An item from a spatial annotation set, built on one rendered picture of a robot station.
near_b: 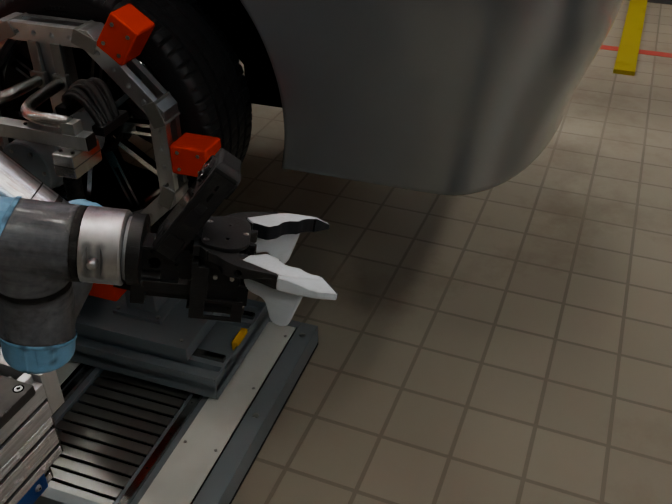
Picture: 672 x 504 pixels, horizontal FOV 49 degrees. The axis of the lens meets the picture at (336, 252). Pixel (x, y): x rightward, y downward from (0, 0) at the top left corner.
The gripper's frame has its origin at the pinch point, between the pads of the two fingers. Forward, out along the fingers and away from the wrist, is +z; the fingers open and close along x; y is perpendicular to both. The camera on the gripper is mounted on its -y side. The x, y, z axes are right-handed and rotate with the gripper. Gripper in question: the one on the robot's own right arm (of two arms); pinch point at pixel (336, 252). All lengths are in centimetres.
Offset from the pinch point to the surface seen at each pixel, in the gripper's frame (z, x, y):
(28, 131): -54, -79, 21
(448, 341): 60, -133, 95
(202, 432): -15, -91, 104
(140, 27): -35, -91, 0
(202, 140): -21, -92, 23
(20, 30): -61, -100, 6
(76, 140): -44, -75, 20
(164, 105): -29, -91, 16
